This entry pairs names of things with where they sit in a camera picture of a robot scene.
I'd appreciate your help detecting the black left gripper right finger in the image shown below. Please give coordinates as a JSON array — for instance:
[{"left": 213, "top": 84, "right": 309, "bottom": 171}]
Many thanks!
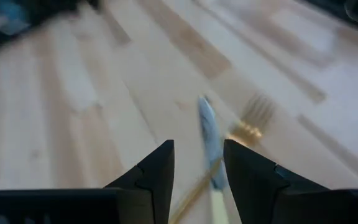
[{"left": 223, "top": 139, "right": 358, "bottom": 224}]

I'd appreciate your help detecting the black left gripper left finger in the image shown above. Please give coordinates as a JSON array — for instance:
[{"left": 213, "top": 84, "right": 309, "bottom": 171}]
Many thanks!
[{"left": 0, "top": 139, "right": 175, "bottom": 224}]

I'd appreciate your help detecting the gold fork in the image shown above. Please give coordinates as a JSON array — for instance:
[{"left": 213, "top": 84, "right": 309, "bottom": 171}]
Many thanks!
[{"left": 168, "top": 93, "right": 275, "bottom": 224}]

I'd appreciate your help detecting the cream-handled silver knife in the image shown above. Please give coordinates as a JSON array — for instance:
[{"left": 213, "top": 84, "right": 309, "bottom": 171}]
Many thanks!
[{"left": 196, "top": 95, "right": 230, "bottom": 224}]

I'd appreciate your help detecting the black aluminium table frame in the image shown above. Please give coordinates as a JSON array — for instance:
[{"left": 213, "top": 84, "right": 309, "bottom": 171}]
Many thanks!
[{"left": 0, "top": 0, "right": 358, "bottom": 55}]

